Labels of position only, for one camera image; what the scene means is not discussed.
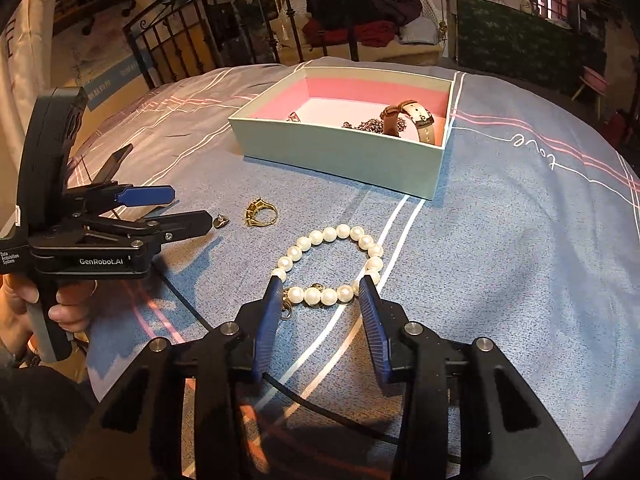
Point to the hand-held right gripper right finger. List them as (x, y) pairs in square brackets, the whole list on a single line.
[(372, 330)]

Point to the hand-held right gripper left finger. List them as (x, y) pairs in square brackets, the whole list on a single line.
[(265, 330)]

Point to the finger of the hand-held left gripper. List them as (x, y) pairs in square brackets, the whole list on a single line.
[(145, 195), (180, 224)]

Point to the small silver earring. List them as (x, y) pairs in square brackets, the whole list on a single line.
[(221, 220)]

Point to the mint green jewelry box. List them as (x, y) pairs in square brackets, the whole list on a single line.
[(350, 160)]

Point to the person's left forearm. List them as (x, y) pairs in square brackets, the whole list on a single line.
[(35, 410)]

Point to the person's left hand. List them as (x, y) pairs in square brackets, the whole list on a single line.
[(75, 305)]

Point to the grey striped bed blanket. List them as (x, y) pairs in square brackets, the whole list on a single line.
[(500, 210)]

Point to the red cloth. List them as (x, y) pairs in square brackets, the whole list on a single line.
[(350, 34)]

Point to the black cloth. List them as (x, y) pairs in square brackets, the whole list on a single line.
[(340, 5)]

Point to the white wicker swing chair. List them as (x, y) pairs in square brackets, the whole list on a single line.
[(400, 50)]

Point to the grey cloth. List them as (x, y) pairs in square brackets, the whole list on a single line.
[(417, 30)]

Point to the dark brown garment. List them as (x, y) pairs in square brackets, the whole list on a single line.
[(400, 2)]

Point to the red bag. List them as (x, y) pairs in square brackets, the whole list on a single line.
[(616, 127)]

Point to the green printed cabinet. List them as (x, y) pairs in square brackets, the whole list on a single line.
[(510, 40)]

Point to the pink stool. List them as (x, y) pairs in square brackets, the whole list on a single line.
[(595, 77)]

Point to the black wall shelf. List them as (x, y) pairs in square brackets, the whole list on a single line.
[(95, 5)]

